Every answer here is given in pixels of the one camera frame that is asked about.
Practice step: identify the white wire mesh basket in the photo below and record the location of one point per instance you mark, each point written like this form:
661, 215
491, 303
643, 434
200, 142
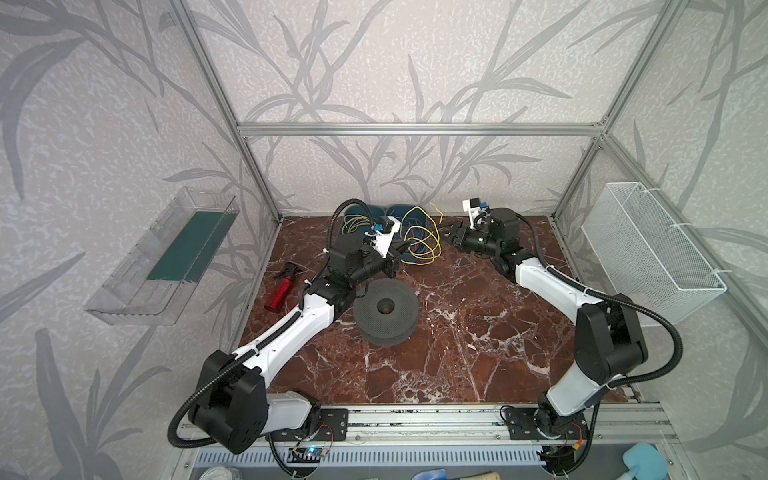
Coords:
646, 255

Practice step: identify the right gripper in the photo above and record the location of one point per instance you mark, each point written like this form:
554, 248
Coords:
462, 237

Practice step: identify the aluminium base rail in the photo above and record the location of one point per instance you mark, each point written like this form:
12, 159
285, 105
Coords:
454, 424

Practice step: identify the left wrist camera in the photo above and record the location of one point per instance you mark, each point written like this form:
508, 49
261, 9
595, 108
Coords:
384, 230

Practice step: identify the teal bin with red cables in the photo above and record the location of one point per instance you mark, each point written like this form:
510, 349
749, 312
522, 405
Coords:
415, 229

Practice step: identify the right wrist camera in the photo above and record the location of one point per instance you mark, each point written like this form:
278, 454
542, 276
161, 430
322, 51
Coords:
477, 212

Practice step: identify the red spray bottle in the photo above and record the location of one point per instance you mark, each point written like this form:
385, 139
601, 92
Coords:
286, 280

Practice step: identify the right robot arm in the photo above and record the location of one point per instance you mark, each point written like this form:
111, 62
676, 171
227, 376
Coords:
609, 342

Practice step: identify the teal bin with yellow cables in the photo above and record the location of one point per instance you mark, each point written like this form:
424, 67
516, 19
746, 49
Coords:
354, 220

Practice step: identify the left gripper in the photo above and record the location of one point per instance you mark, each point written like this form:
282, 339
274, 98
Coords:
387, 259

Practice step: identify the light blue plastic object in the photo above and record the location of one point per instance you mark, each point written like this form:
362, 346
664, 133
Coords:
644, 462

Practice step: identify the dark grey foam spool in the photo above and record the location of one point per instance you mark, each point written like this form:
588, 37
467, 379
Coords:
387, 313

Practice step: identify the green circuit board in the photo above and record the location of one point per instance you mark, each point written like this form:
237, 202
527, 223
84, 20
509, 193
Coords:
309, 455

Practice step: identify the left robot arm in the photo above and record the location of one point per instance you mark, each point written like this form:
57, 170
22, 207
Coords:
231, 405

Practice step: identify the clear plastic wall shelf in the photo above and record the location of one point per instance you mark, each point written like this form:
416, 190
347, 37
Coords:
155, 281

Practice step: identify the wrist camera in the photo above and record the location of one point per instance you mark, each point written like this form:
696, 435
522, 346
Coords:
384, 230
477, 212

